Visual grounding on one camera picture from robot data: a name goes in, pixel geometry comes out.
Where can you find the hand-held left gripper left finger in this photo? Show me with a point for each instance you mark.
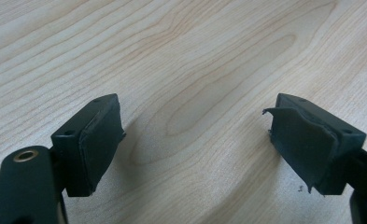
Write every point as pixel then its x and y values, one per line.
pixel 87 146

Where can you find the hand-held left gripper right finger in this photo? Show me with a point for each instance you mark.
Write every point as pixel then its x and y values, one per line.
pixel 308 146

